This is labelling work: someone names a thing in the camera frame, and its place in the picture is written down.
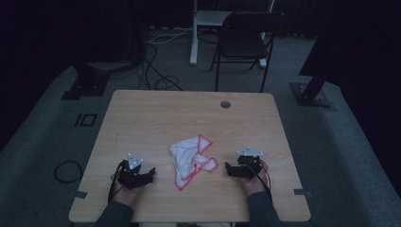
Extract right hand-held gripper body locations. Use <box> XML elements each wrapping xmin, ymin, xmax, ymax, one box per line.
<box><xmin>236</xmin><ymin>147</ymin><xmax>264</xmax><ymax>181</ymax></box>

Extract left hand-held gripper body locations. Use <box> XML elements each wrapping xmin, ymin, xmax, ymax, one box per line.
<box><xmin>117</xmin><ymin>153</ymin><xmax>149</xmax><ymax>190</ymax></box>

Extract white cloth with red border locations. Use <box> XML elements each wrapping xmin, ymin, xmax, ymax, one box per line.
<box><xmin>169</xmin><ymin>134</ymin><xmax>219</xmax><ymax>192</ymax></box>

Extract person's left hand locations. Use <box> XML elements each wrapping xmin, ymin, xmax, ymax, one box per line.
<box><xmin>110</xmin><ymin>173</ymin><xmax>145</xmax><ymax>207</ymax></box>

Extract black metal stand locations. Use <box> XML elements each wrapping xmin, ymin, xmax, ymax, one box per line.
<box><xmin>61</xmin><ymin>61</ymin><xmax>112</xmax><ymax>101</ymax></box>
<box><xmin>289</xmin><ymin>46</ymin><xmax>340</xmax><ymax>109</ymax></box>

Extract grey round stand base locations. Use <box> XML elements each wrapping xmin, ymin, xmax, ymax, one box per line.
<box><xmin>86</xmin><ymin>60</ymin><xmax>140</xmax><ymax>75</ymax></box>

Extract black folding chair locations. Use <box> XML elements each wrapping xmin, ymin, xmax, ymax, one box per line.
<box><xmin>210</xmin><ymin>11</ymin><xmax>285</xmax><ymax>93</ymax></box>

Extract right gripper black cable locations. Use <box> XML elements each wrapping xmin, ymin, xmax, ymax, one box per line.
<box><xmin>245</xmin><ymin>164</ymin><xmax>272</xmax><ymax>197</ymax></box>

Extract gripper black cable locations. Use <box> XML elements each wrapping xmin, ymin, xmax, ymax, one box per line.
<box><xmin>107</xmin><ymin>164</ymin><xmax>124</xmax><ymax>202</ymax></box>
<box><xmin>245</xmin><ymin>164</ymin><xmax>272</xmax><ymax>197</ymax></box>

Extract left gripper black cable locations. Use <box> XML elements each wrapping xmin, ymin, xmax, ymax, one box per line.
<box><xmin>107</xmin><ymin>164</ymin><xmax>124</xmax><ymax>202</ymax></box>

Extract looped black cable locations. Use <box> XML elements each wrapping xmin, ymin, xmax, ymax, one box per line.
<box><xmin>53</xmin><ymin>160</ymin><xmax>84</xmax><ymax>183</ymax></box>

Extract black floor cables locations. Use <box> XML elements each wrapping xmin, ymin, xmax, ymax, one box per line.
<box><xmin>136</xmin><ymin>44</ymin><xmax>183</xmax><ymax>92</ymax></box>

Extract white floor cable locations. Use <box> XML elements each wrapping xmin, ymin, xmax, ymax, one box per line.
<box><xmin>147</xmin><ymin>27</ymin><xmax>193</xmax><ymax>45</ymax></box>

